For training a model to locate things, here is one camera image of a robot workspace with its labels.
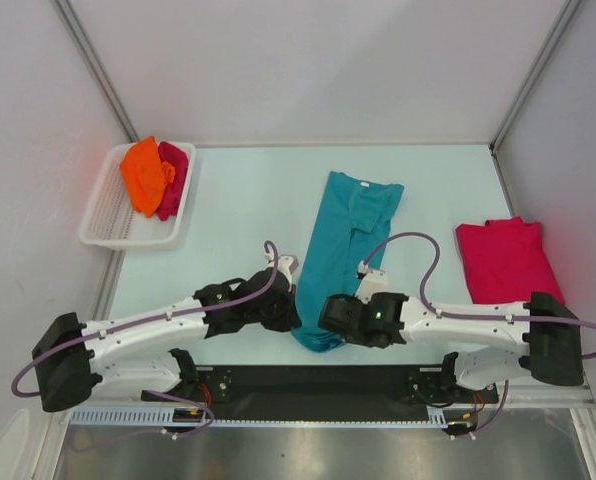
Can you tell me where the white slotted cable duct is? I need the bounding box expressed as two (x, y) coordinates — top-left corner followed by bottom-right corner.
(70, 403), (479, 430)

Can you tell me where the folded crimson t shirt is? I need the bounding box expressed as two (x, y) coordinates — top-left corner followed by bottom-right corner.
(455, 217), (565, 304)

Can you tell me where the crimson t shirt in basket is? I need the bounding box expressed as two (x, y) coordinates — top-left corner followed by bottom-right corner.
(156, 141), (189, 221)

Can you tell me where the orange t shirt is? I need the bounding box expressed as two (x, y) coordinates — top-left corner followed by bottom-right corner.
(119, 136), (176, 218)

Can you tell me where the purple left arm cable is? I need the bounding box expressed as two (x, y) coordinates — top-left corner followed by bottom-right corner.
(10, 240), (280, 443)

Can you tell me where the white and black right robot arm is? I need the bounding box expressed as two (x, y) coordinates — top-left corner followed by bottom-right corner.
(319, 292), (584, 401)

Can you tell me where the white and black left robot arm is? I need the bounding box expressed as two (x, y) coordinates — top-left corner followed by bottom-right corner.
(32, 266), (298, 413)

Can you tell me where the white perforated plastic basket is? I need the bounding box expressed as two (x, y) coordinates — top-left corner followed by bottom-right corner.
(79, 142), (196, 251)

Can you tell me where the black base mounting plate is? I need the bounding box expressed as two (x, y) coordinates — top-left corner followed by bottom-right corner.
(166, 365), (499, 422)

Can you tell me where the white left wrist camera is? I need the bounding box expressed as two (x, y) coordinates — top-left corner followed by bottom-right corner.
(264, 253), (299, 284)

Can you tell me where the teal t shirt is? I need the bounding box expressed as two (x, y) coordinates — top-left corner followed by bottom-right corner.
(292, 171), (404, 353)

